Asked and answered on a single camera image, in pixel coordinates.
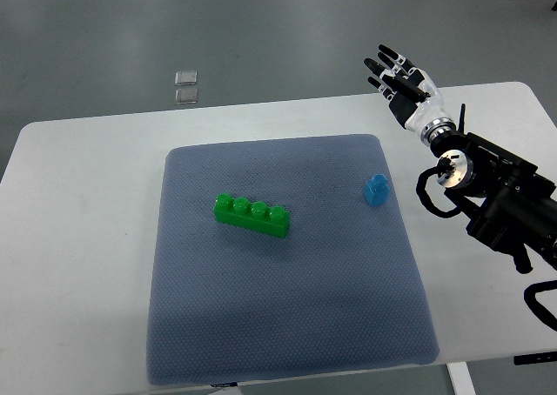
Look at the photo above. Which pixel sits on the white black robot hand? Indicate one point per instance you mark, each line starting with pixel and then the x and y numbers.
pixel 412 96

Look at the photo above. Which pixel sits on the small blue block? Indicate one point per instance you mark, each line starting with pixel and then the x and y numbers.
pixel 376 190

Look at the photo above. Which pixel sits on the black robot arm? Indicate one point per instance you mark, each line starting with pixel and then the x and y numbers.
pixel 509 205

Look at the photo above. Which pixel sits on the long green block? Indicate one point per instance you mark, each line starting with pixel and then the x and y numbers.
pixel 252 216

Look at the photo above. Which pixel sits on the blue-grey fabric mat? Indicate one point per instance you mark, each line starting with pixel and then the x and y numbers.
pixel 341 292

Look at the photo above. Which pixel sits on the upper metal floor plate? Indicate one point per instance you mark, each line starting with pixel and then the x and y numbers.
pixel 186 77

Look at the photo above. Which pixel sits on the white table leg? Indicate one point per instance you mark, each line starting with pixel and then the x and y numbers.
pixel 460 378

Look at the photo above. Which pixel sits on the black table control panel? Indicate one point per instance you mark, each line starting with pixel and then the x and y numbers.
pixel 535 358

